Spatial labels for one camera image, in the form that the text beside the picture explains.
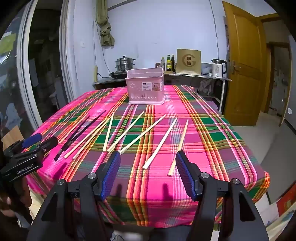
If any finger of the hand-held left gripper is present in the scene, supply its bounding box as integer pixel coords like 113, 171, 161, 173
22, 136, 59, 154
10, 133, 43, 152

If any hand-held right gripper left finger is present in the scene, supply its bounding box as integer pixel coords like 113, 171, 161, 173
26, 151, 122, 241

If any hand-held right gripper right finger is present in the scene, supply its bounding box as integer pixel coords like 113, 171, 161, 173
175, 150, 270, 241

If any black chopstick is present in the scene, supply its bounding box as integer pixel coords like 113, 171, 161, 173
54, 110, 107, 161
58, 115, 90, 155

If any pink utensil basket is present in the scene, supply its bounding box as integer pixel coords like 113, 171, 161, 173
125, 68, 166, 105

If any person's left hand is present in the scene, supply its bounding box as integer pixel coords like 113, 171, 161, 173
0, 178, 33, 211

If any pink plaid tablecloth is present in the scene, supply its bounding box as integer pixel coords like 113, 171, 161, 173
24, 85, 270, 229

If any pink lidded storage box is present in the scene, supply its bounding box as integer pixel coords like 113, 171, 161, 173
205, 97, 223, 114

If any small steel shelf table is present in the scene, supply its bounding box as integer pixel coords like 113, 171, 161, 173
92, 76, 127, 91

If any large steel shelf table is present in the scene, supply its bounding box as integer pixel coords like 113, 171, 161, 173
162, 71, 232, 112

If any black induction cooker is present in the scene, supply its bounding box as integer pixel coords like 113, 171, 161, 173
109, 71, 129, 79

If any red printed carton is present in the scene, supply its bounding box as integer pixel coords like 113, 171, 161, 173
276, 190, 296, 216

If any white electric kettle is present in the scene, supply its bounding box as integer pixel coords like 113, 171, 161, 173
211, 59, 228, 77

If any steel steamer pot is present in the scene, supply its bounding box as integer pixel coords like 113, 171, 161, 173
115, 56, 135, 72

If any gold square box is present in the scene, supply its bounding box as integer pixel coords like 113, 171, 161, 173
176, 49, 201, 76

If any wooden door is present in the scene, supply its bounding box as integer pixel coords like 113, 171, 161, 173
222, 1, 266, 127

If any grey refrigerator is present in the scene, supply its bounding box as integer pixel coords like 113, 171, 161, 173
281, 35, 296, 149

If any green curtain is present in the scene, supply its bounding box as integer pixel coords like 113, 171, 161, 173
96, 0, 115, 47

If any white door arch frame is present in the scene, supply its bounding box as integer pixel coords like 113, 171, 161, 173
59, 0, 80, 109

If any grey wall cable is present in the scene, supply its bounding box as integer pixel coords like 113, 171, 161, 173
93, 20, 111, 78

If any colourful wall poster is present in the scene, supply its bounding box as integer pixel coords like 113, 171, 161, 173
224, 17, 230, 59

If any black wall cable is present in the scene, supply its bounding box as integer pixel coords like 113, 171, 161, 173
209, 0, 220, 61

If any grey wall pipe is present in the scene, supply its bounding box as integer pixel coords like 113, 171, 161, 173
107, 0, 130, 11

